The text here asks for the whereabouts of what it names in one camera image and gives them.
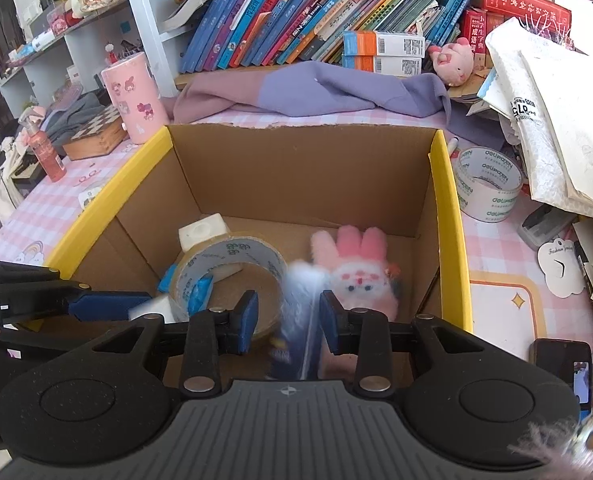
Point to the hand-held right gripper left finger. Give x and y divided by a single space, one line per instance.
249 320

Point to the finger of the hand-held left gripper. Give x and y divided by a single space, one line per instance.
106 306
51 335

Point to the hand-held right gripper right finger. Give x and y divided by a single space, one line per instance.
329 322

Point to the pink bunny plush toy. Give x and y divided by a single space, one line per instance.
356 280

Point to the blue plastic packet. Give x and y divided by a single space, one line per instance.
201 294

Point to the beige packing tape roll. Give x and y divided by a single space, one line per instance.
226 250

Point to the white plug adapter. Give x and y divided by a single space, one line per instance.
201 230

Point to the cardboard box with yellow rim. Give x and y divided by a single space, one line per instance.
301 180

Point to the pink cylinder container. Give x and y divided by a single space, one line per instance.
134 100

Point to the white tote bag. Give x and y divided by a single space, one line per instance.
4 180

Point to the pink spray bottle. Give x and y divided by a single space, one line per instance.
44 152

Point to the wooden chess box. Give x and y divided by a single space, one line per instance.
96 135

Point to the grey cloth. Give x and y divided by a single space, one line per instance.
74 115

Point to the white tape roll green print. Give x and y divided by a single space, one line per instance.
486 185

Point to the white marker pen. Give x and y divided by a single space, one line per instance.
452 144

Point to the black smartphone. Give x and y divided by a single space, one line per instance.
556 370

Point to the white hang tag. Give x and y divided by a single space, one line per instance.
559 270

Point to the grey stapler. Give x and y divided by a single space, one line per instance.
546 227

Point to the purple and pink cloth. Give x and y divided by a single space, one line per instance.
301 85

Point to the grey fluffy feather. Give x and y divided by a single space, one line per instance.
551 440

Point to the white side shelf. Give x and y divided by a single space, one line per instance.
51 60

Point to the orange white blue carton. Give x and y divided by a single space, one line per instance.
381 66
384 42

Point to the pink pig plush toy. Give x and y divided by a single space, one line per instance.
451 62

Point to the white wooden bookshelf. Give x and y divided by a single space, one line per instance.
146 20

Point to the row of colourful books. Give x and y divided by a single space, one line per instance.
276 25

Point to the pile of white paper bags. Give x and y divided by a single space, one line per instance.
551 125

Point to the small red dictionary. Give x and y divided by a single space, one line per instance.
471 30

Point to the thick red dictionary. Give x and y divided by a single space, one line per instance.
516 2

